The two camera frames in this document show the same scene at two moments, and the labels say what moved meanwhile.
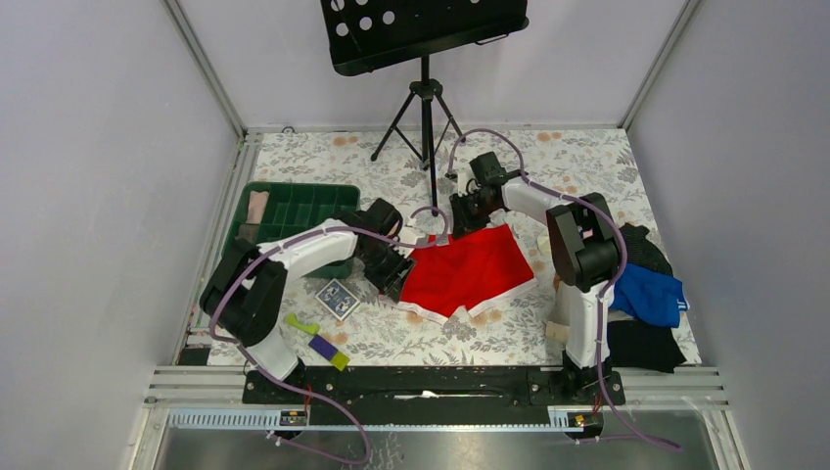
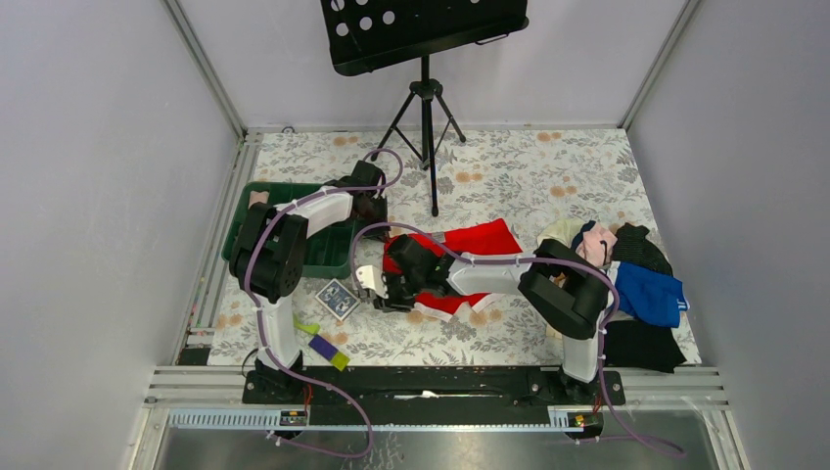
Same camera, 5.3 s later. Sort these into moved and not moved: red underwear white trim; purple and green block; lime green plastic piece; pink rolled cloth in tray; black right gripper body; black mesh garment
Moved: black right gripper body; red underwear white trim
Not moved: pink rolled cloth in tray; lime green plastic piece; purple and green block; black mesh garment
